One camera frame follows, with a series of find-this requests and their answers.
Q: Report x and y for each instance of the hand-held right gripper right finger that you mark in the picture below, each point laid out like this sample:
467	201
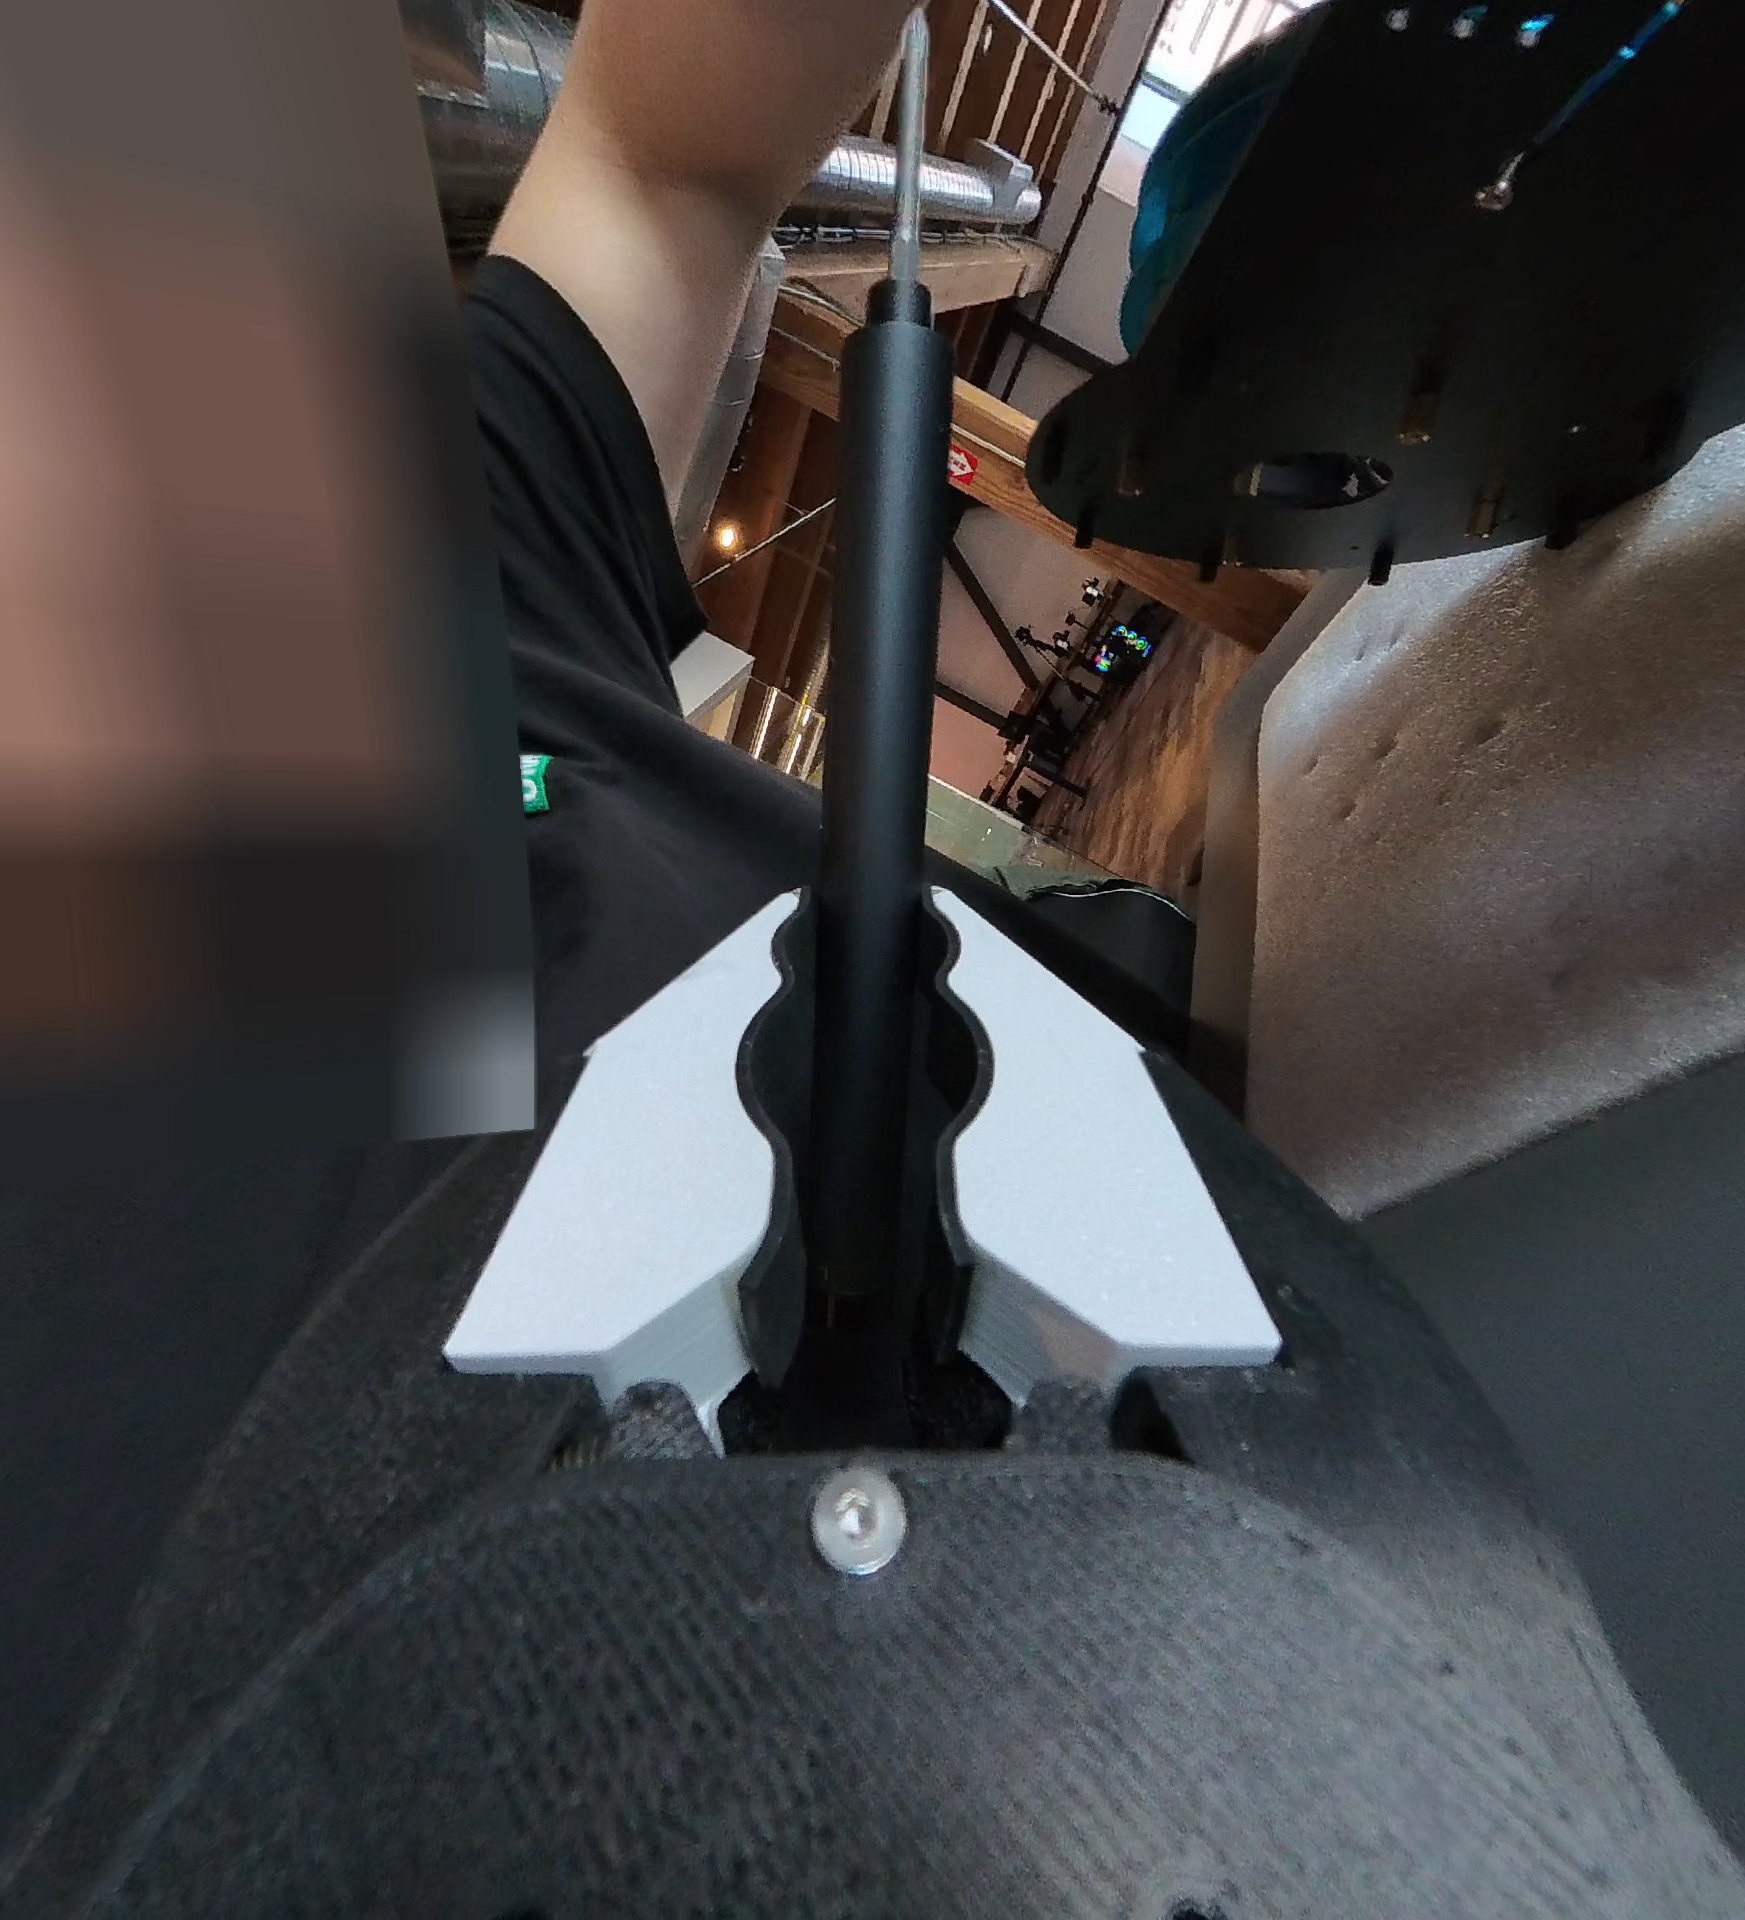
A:
1097	1201

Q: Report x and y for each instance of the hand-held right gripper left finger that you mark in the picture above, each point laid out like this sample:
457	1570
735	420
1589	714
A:
618	1201

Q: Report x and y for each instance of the black screwdriver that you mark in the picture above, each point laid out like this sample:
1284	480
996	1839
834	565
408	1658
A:
887	599

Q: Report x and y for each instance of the black metal robot chassis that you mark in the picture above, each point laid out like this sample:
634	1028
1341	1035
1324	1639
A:
1487	374

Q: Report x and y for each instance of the blue metal robot part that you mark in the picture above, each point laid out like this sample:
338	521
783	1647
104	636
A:
1181	226

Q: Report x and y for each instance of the person's left forearm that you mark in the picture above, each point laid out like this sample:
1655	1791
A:
662	180

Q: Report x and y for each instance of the person in black clothes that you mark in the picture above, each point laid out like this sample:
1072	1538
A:
588	599

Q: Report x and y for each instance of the wooden ceiling beam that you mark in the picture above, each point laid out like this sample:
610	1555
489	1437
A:
1000	420

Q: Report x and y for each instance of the red wall sign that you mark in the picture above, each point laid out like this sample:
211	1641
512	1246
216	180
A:
963	463

